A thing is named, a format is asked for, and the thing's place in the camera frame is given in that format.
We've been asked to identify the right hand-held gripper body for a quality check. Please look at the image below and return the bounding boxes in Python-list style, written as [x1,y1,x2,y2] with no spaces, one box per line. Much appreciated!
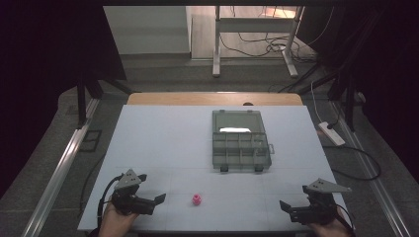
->
[289,178,353,226]

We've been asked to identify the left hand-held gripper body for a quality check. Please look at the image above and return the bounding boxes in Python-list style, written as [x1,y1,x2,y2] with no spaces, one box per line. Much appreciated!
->
[111,168,156,216]

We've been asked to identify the grey transparent compartment box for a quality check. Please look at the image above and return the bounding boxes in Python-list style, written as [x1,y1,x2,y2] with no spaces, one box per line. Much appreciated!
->
[211,109,276,173]

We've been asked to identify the person's right hand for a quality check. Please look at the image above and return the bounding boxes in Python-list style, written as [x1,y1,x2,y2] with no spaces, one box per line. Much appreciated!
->
[308,216,354,237]

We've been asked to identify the person's left hand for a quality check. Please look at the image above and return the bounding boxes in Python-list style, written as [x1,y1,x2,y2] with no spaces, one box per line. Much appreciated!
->
[98,200,140,237]

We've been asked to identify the white power strip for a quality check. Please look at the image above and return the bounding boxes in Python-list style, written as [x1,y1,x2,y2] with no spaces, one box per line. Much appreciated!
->
[317,120,346,147]

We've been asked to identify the black metal stand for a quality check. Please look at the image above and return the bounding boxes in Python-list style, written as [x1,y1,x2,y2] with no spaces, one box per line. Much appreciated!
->
[309,70,360,132]
[76,74,133,129]

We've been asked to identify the wooden table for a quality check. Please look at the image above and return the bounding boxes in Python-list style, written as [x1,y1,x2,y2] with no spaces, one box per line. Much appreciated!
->
[126,92,304,107]

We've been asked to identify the black curtain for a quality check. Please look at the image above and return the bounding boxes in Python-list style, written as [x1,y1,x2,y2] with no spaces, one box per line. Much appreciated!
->
[295,5,419,186]
[0,0,127,198]

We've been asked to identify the right hand-held gripper cable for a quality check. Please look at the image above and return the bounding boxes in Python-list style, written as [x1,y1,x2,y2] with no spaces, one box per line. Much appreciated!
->
[335,203,357,237]

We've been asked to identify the hand-held gripper cable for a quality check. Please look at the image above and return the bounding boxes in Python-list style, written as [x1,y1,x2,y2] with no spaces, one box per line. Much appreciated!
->
[96,175,124,228]
[335,203,357,237]

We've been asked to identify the left hand-held gripper cable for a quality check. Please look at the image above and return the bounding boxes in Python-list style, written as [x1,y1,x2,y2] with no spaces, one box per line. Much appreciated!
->
[96,175,124,228]

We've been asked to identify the aluminium rail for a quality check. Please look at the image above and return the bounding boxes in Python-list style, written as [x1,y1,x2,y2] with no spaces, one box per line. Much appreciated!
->
[330,102,413,237]
[21,98,100,237]

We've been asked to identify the black rectangular floor frame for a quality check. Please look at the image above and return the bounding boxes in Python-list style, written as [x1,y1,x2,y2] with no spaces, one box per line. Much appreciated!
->
[78,129,103,153]

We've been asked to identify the black power cable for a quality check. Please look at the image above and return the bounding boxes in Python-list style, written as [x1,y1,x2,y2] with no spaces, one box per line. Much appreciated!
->
[324,144,382,182]

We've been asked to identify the white power cable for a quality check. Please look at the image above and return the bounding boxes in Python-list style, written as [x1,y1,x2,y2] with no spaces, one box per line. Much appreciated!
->
[310,80,322,124]

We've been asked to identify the white metal stand frame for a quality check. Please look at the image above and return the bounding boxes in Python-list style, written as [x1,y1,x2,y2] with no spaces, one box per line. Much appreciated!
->
[211,5,305,79]

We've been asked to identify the tangle of floor cables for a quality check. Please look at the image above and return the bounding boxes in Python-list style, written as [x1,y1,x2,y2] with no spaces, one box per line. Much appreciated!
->
[219,6,318,63]

